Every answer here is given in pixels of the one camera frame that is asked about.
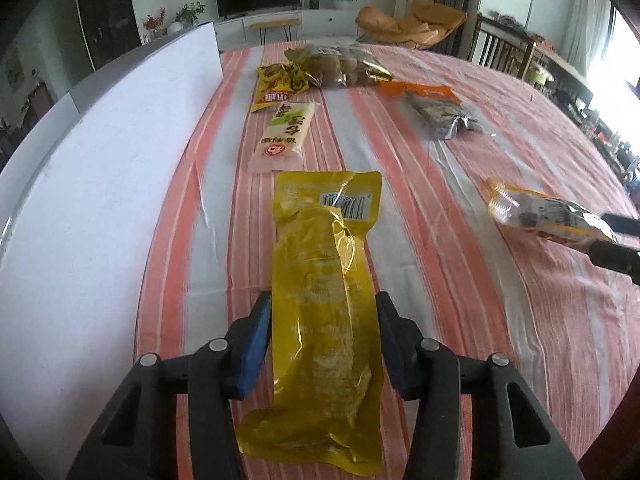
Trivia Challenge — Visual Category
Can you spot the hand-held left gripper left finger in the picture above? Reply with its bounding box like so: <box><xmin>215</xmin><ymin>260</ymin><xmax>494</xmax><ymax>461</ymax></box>
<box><xmin>65</xmin><ymin>290</ymin><xmax>273</xmax><ymax>480</ymax></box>

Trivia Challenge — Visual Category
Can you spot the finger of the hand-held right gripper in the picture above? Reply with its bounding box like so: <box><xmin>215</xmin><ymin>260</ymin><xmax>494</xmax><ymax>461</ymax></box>
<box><xmin>586</xmin><ymin>240</ymin><xmax>640</xmax><ymax>288</ymax></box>
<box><xmin>600</xmin><ymin>212</ymin><xmax>640</xmax><ymax>237</ymax></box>

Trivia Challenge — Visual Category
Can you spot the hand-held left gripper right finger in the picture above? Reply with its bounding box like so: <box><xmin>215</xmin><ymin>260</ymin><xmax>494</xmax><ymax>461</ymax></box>
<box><xmin>375</xmin><ymin>291</ymin><xmax>586</xmax><ymax>480</ymax></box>

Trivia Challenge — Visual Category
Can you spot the long yellow snack packet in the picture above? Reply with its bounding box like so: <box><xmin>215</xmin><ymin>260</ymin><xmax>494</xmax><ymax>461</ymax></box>
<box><xmin>236</xmin><ymin>170</ymin><xmax>386</xmax><ymax>478</ymax></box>

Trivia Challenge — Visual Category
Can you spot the orange yellow snack packet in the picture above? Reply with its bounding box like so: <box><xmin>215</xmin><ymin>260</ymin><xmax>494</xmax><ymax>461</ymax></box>
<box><xmin>486</xmin><ymin>177</ymin><xmax>621</xmax><ymax>247</ymax></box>

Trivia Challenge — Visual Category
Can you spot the white and green snack packet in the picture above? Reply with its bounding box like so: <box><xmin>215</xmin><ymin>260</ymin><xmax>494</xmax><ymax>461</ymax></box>
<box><xmin>248</xmin><ymin>101</ymin><xmax>321</xmax><ymax>175</ymax></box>

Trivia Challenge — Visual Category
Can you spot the orange packet of dark snacks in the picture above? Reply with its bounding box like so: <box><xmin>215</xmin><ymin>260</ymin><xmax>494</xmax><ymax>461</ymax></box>
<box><xmin>377</xmin><ymin>81</ymin><xmax>496</xmax><ymax>141</ymax></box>

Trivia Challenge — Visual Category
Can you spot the white cardboard box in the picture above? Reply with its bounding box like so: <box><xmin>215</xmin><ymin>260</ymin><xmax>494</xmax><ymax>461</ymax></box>
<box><xmin>0</xmin><ymin>21</ymin><xmax>224</xmax><ymax>441</ymax></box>

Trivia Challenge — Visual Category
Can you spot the yellow packet with red label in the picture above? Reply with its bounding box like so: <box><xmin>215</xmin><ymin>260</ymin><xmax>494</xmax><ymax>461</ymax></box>
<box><xmin>250</xmin><ymin>61</ymin><xmax>308</xmax><ymax>113</ymax></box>

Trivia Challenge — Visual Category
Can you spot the clear bag of brown balls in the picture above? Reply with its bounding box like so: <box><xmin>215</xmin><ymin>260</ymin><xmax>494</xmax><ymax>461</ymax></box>
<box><xmin>284</xmin><ymin>42</ymin><xmax>396</xmax><ymax>90</ymax></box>

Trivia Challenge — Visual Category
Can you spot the row of bottles and packets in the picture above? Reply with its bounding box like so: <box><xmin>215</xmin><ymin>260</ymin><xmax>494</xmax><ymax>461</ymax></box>
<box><xmin>565</xmin><ymin>85</ymin><xmax>640</xmax><ymax>186</ymax></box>

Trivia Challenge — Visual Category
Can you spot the orange striped tablecloth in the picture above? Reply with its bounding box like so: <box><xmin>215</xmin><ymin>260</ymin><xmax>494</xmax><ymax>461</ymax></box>
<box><xmin>132</xmin><ymin>40</ymin><xmax>640</xmax><ymax>480</ymax></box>

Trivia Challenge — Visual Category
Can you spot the bright window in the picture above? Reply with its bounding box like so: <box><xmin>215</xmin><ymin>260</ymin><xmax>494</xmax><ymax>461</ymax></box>
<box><xmin>607</xmin><ymin>5</ymin><xmax>640</xmax><ymax>106</ymax></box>

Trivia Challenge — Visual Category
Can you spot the wooden side table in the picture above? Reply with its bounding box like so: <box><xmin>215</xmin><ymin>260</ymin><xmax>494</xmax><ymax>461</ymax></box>
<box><xmin>530</xmin><ymin>42</ymin><xmax>591</xmax><ymax>86</ymax></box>

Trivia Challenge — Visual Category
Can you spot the white curtain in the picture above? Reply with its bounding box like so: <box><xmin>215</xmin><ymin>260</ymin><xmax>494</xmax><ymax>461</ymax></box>
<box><xmin>560</xmin><ymin>0</ymin><xmax>613</xmax><ymax>76</ymax></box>

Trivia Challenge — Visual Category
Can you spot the dark wooden chair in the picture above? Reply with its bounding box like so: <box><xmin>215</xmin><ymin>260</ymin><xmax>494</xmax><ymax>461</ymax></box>
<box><xmin>470</xmin><ymin>12</ymin><xmax>537</xmax><ymax>79</ymax></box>

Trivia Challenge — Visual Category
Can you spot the orange lounge chair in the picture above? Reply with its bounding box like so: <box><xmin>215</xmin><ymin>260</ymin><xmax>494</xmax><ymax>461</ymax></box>
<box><xmin>355</xmin><ymin>0</ymin><xmax>467</xmax><ymax>51</ymax></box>

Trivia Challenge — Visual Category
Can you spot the wooden bench with metal legs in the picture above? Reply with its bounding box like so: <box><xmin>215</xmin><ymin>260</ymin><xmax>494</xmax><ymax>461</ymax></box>
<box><xmin>248</xmin><ymin>17</ymin><xmax>303</xmax><ymax>43</ymax></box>

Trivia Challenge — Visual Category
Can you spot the white television cabinet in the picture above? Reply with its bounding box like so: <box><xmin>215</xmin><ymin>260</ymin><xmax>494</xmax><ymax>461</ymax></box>
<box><xmin>215</xmin><ymin>7</ymin><xmax>371</xmax><ymax>47</ymax></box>

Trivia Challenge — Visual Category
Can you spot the red flower bouquet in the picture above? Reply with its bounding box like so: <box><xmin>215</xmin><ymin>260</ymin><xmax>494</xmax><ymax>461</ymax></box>
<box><xmin>143</xmin><ymin>8</ymin><xmax>167</xmax><ymax>41</ymax></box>

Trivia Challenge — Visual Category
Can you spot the leafy plant in vase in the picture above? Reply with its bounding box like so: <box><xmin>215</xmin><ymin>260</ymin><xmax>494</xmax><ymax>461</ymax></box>
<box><xmin>176</xmin><ymin>1</ymin><xmax>206</xmax><ymax>28</ymax></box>

